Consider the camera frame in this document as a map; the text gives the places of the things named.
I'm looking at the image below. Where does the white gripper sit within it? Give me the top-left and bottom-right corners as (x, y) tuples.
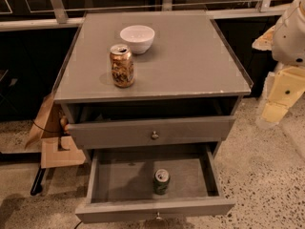
(261, 66), (305, 123)

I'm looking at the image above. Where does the green soda can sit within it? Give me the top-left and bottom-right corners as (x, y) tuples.
(153, 169), (171, 195)

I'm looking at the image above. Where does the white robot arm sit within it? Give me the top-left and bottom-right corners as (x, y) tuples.
(252, 0), (305, 123)

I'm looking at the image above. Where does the grey drawer cabinet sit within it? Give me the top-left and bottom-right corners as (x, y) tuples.
(51, 10), (254, 157)

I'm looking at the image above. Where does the metal top drawer knob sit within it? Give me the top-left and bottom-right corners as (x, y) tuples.
(151, 131), (159, 140)

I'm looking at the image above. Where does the gold soda can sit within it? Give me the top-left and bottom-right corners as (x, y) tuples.
(110, 44), (134, 88)

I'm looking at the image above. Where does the grey open middle drawer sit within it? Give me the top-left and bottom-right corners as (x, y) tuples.
(75, 144), (234, 223)

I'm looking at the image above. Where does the grey top drawer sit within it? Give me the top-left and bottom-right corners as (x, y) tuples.
(68, 116), (234, 150)

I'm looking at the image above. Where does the white ceramic bowl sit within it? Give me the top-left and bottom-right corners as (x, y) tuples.
(120, 25), (155, 54)

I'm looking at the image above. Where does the metal window rail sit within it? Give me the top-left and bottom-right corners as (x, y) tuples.
(0, 0), (293, 31)

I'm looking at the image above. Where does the black cable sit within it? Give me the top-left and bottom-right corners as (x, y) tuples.
(30, 118), (65, 135)

